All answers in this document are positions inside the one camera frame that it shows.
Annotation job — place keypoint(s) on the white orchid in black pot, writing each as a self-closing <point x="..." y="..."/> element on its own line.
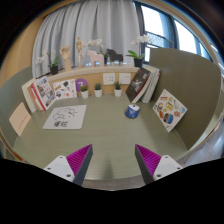
<point x="138" y="62"/>
<point x="106" y="60"/>
<point x="54" y="69"/>

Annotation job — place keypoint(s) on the white mouse pad with drawing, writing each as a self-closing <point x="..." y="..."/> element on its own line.
<point x="66" y="117"/>

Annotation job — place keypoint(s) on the white book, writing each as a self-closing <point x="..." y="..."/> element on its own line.
<point x="28" y="96"/>

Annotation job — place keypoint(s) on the white wall outlet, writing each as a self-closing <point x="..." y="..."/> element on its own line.
<point x="109" y="79"/>
<point x="125" y="78"/>

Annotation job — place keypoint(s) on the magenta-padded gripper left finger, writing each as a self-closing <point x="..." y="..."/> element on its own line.
<point x="59" y="165"/>

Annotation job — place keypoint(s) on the blue and white computer mouse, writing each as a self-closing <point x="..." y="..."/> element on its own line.
<point x="132" y="112"/>

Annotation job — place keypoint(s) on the black horse figurine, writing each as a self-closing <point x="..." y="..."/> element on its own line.
<point x="115" y="55"/>

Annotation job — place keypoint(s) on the olive green desk partition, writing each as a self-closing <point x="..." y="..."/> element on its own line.
<point x="11" y="90"/>
<point x="190" y="76"/>

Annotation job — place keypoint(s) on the grey curtain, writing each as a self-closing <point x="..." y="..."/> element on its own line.
<point x="100" y="20"/>

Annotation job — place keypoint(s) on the window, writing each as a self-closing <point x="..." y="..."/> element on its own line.
<point x="156" y="30"/>

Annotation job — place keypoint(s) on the food sticker sheet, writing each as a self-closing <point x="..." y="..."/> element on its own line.
<point x="169" y="110"/>

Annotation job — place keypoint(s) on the white books stack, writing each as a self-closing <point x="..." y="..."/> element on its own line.
<point x="152" y="83"/>

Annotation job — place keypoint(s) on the spiky succulent in white pot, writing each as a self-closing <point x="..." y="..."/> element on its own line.
<point x="118" y="92"/>

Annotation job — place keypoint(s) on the wooden hand model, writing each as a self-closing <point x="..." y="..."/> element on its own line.
<point x="66" y="55"/>

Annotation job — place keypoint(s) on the beige card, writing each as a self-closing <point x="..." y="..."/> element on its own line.
<point x="19" y="119"/>

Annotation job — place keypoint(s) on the wooden artist mannequin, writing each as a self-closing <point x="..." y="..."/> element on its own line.
<point x="79" y="48"/>

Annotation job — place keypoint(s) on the white sheet with assorted stickers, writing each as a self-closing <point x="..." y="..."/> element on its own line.
<point x="65" y="89"/>

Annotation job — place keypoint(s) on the photo magazine with red edge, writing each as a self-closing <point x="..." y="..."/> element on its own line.
<point x="44" y="92"/>

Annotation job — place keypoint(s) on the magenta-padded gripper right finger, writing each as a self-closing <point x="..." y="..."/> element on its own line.
<point x="166" y="165"/>

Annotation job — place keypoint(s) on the black hardcover book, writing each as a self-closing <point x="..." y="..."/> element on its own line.
<point x="137" y="85"/>

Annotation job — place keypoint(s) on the small succulent in white pot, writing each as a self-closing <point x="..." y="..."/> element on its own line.
<point x="98" y="92"/>
<point x="84" y="94"/>

